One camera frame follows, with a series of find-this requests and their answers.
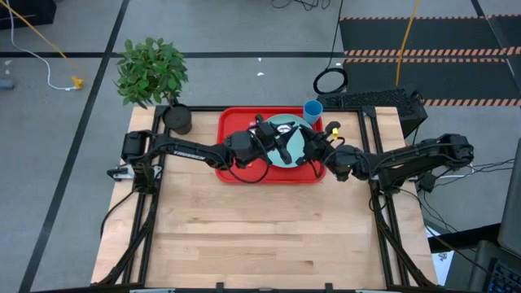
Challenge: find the computer monitor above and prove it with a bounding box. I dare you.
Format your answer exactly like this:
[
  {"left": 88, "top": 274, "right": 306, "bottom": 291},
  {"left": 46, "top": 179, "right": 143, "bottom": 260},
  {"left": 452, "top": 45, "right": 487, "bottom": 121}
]
[{"left": 497, "top": 138, "right": 521, "bottom": 258}]

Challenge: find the black hazard-striped floor mat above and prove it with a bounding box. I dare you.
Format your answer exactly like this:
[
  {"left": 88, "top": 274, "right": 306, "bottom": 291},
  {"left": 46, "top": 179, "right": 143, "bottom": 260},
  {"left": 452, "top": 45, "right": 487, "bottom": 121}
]
[{"left": 339, "top": 15, "right": 521, "bottom": 107}]

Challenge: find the yellow floor cable with plug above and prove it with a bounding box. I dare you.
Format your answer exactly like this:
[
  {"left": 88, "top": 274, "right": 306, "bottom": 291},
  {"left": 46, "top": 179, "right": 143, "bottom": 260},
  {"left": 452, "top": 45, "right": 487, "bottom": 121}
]
[{"left": 0, "top": 0, "right": 85, "bottom": 90}]

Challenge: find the yellow hanging cable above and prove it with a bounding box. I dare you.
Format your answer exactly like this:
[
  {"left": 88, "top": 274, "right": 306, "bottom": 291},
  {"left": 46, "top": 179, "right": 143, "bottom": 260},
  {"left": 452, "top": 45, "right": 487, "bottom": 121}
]
[{"left": 395, "top": 0, "right": 421, "bottom": 88}]

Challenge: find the teal round plate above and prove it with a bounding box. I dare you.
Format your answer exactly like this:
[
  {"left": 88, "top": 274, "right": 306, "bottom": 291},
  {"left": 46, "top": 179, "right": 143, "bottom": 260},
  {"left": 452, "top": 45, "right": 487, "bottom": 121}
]
[{"left": 260, "top": 113, "right": 314, "bottom": 168}]

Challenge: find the silver aluminium bracket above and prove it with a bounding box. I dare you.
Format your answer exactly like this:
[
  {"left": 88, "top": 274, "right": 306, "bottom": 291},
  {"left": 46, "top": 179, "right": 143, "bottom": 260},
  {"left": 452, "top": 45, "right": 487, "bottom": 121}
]
[{"left": 107, "top": 165, "right": 135, "bottom": 182}]

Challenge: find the green leafy plant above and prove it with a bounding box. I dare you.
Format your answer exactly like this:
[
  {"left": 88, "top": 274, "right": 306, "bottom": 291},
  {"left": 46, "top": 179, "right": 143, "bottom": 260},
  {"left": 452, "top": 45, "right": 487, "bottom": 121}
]
[{"left": 113, "top": 37, "right": 189, "bottom": 110}]

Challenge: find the white floor cable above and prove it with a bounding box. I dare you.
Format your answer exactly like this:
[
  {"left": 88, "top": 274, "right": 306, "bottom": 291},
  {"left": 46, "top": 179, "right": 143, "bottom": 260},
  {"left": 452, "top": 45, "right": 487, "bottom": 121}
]
[{"left": 5, "top": 0, "right": 78, "bottom": 92}]

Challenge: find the black keyboard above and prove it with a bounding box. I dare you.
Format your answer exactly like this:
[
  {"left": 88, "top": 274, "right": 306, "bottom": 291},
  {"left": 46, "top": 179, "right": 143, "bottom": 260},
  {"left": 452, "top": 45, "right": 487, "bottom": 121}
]
[{"left": 486, "top": 260, "right": 521, "bottom": 293}]

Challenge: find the black power adapter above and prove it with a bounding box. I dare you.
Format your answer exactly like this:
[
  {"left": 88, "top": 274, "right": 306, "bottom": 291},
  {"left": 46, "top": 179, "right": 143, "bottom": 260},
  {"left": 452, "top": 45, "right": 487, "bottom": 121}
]
[{"left": 418, "top": 173, "right": 439, "bottom": 194}]

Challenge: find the red plastic tray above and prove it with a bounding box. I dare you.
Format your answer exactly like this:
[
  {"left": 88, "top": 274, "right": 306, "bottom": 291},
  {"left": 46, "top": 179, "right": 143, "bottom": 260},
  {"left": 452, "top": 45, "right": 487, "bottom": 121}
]
[{"left": 214, "top": 106, "right": 326, "bottom": 185}]

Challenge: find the black box on floor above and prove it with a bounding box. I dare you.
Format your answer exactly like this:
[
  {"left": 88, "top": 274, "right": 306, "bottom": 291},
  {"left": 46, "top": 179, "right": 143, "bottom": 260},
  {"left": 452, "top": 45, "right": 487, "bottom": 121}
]
[{"left": 0, "top": 0, "right": 57, "bottom": 30}]

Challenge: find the white paper sheet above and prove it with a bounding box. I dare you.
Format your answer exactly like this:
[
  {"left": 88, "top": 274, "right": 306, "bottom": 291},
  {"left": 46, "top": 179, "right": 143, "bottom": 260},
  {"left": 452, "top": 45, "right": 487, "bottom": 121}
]
[{"left": 430, "top": 243, "right": 453, "bottom": 286}]

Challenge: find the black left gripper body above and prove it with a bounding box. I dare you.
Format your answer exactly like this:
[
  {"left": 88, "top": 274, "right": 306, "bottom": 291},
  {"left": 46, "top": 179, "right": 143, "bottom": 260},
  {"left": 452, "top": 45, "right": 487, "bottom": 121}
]
[{"left": 255, "top": 120, "right": 282, "bottom": 152}]

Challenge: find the black perforated computer case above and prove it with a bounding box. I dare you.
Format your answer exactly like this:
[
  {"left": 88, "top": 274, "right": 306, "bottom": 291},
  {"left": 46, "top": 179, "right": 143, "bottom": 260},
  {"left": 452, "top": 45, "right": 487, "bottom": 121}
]
[{"left": 317, "top": 87, "right": 428, "bottom": 138}]

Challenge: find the blue plastic cup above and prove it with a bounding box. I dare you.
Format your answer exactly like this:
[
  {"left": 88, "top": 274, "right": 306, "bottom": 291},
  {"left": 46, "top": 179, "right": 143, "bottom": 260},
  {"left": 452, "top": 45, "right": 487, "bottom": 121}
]
[{"left": 303, "top": 99, "right": 324, "bottom": 125}]

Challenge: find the black aluminium table frame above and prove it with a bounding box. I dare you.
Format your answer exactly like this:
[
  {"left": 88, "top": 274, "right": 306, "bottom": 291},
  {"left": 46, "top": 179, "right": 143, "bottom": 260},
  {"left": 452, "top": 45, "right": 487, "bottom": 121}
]
[{"left": 91, "top": 104, "right": 439, "bottom": 293}]

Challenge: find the black coiled cable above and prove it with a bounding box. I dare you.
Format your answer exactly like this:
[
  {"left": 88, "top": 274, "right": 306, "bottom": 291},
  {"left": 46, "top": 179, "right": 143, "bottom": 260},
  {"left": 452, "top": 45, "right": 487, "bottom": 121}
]
[{"left": 312, "top": 0, "right": 349, "bottom": 96}]

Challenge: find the black plant pot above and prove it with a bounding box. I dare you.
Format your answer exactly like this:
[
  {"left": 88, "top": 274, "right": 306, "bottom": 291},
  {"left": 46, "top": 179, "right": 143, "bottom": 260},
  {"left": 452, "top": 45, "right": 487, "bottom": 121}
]
[{"left": 162, "top": 103, "right": 193, "bottom": 136}]

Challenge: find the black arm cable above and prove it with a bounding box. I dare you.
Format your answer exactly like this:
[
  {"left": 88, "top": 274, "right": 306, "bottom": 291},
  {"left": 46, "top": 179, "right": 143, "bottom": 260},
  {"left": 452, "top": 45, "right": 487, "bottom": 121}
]
[{"left": 225, "top": 133, "right": 273, "bottom": 185}]

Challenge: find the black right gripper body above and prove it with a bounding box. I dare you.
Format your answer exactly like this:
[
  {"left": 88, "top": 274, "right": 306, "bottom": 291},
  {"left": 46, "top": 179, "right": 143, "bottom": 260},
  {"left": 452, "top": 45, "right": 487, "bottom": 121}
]
[{"left": 307, "top": 133, "right": 331, "bottom": 163}]

